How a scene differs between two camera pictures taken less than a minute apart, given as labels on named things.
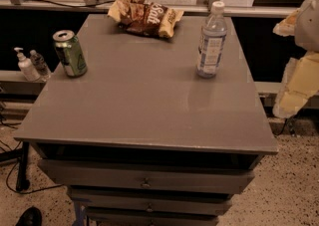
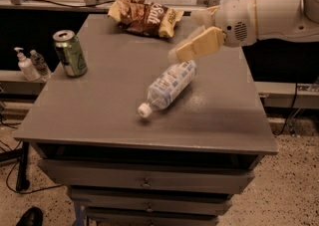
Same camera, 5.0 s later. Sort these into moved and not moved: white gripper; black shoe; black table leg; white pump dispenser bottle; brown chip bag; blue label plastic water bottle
Moved: white gripper; blue label plastic water bottle
Not moved: black table leg; brown chip bag; black shoe; white pump dispenser bottle
